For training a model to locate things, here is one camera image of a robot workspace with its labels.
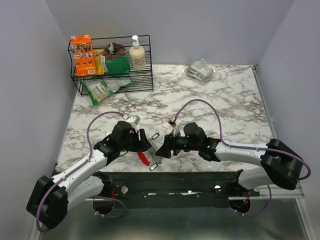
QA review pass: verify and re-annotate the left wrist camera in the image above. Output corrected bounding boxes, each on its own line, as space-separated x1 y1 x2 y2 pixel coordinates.
122 115 141 132

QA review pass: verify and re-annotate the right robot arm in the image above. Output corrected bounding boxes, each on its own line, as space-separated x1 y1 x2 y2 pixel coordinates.
155 122 303 196

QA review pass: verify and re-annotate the green brown bag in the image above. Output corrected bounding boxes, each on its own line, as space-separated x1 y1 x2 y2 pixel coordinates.
101 42 131 75

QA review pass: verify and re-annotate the yellow snack bag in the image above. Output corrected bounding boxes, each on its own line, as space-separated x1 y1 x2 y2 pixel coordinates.
93 48 105 75

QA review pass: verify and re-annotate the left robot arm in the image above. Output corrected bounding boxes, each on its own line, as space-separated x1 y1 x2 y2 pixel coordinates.
26 115 151 233

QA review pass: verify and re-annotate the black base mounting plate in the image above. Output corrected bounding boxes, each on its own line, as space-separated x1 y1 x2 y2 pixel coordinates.
51 171 273 210

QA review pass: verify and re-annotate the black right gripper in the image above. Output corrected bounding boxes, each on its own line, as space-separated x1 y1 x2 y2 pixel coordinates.
155 128 200 159

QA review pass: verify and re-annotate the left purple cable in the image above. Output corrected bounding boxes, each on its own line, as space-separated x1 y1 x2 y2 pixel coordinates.
35 111 128 233

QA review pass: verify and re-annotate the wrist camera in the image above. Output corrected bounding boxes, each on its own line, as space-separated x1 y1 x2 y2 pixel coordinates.
122 115 141 132
168 117 182 137

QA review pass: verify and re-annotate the green white snack bag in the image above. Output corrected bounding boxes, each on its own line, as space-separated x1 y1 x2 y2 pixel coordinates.
81 76 133 106

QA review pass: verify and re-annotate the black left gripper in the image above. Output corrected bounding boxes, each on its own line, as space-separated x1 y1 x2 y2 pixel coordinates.
119 128 152 152

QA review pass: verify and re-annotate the red handled key organizer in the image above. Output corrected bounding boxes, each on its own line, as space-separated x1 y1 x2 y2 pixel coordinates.
137 138 163 168

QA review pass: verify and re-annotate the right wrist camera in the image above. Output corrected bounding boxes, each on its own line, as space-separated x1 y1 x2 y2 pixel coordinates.
168 117 182 137

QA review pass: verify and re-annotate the orange product box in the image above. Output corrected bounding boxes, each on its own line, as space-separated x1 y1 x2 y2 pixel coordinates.
70 34 97 77

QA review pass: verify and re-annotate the cream pump soap bottle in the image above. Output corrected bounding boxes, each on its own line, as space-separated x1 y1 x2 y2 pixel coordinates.
129 35 146 71

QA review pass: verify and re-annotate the clear plastic wrapped package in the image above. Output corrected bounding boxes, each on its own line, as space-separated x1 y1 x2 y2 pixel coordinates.
186 58 216 83

